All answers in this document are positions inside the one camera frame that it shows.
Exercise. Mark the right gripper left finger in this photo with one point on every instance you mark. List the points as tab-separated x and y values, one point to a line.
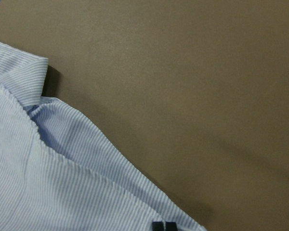
158	226

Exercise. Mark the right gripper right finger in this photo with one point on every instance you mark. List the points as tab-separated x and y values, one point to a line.
170	226

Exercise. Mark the blue white striped shirt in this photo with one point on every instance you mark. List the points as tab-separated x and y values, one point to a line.
59	172

